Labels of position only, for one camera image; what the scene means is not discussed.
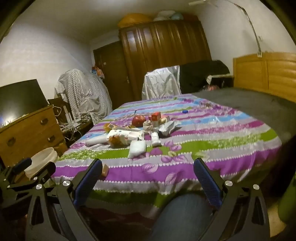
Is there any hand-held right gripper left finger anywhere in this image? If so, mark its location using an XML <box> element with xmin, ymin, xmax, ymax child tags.
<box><xmin>25</xmin><ymin>159</ymin><xmax>103</xmax><ymax>241</ymax></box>

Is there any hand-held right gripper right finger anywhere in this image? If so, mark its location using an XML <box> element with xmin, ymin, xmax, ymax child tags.
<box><xmin>193</xmin><ymin>158</ymin><xmax>271</xmax><ymax>241</ymax></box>

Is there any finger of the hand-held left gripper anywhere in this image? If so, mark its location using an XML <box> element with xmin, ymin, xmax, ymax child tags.
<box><xmin>11</xmin><ymin>162</ymin><xmax>56</xmax><ymax>188</ymax></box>
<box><xmin>3</xmin><ymin>158</ymin><xmax>32</xmax><ymax>183</ymax></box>

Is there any white plastic bucket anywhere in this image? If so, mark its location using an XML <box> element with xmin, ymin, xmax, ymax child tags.
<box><xmin>24</xmin><ymin>147</ymin><xmax>59</xmax><ymax>179</ymax></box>

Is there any white plastic bag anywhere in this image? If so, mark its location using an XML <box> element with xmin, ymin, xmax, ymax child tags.
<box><xmin>158</xmin><ymin>120</ymin><xmax>182</xmax><ymax>137</ymax></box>

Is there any wooden dresser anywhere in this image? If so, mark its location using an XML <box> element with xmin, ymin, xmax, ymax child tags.
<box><xmin>0</xmin><ymin>105</ymin><xmax>68</xmax><ymax>167</ymax></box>

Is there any striped floral bedsheet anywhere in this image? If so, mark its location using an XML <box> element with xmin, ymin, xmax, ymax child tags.
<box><xmin>52</xmin><ymin>93</ymin><xmax>282</xmax><ymax>209</ymax></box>

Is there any person's jeans leg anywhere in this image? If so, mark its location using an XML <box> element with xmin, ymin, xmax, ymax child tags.
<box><xmin>148</xmin><ymin>193</ymin><xmax>218</xmax><ymax>241</ymax></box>

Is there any white printed package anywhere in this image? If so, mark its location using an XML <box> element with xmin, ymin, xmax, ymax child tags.
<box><xmin>107</xmin><ymin>129</ymin><xmax>145</xmax><ymax>147</ymax></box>

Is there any white tissue pack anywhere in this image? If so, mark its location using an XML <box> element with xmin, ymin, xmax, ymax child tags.
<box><xmin>128</xmin><ymin>140</ymin><xmax>147</xmax><ymax>159</ymax></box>

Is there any black television screen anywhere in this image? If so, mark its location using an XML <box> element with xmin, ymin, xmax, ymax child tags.
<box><xmin>0</xmin><ymin>79</ymin><xmax>49</xmax><ymax>128</ymax></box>

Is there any red apple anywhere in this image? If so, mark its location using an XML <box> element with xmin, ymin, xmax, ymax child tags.
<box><xmin>132</xmin><ymin>115</ymin><xmax>147</xmax><ymax>127</ymax></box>

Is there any green cloth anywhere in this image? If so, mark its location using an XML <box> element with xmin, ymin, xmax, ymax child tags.
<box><xmin>277</xmin><ymin>183</ymin><xmax>296</xmax><ymax>223</ymax></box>

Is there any grey striped cloth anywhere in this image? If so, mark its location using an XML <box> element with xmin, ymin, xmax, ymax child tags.
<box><xmin>55</xmin><ymin>69</ymin><xmax>113</xmax><ymax>124</ymax></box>

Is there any grey blanket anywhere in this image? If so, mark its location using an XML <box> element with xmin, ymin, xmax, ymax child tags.
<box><xmin>192</xmin><ymin>87</ymin><xmax>296</xmax><ymax>149</ymax></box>

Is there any black nightstand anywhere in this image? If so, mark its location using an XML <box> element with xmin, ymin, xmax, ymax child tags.
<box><xmin>208</xmin><ymin>75</ymin><xmax>234</xmax><ymax>89</ymax></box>

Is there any black clothing pile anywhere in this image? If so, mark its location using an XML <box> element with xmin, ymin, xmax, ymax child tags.
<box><xmin>179</xmin><ymin>60</ymin><xmax>230</xmax><ymax>95</ymax></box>

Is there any dark wooden door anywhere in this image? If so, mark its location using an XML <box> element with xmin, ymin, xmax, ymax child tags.
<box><xmin>93</xmin><ymin>40</ymin><xmax>130</xmax><ymax>109</ymax></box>

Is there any orange hanging bag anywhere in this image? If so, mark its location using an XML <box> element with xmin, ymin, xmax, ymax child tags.
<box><xmin>92</xmin><ymin>65</ymin><xmax>104</xmax><ymax>78</ymax></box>

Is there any wooden headboard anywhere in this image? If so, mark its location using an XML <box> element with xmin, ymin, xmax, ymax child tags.
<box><xmin>232</xmin><ymin>52</ymin><xmax>296</xmax><ymax>103</ymax></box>

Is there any brown wooden wardrobe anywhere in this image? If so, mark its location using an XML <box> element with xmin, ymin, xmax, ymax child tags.
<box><xmin>118</xmin><ymin>20</ymin><xmax>212</xmax><ymax>102</ymax></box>

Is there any white tissue bundle with strings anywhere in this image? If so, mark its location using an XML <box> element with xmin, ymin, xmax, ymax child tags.
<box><xmin>151</xmin><ymin>132</ymin><xmax>161</xmax><ymax>147</ymax></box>

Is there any grey wall cable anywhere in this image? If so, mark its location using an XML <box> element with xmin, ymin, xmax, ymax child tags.
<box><xmin>222</xmin><ymin>0</ymin><xmax>263</xmax><ymax>57</ymax></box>

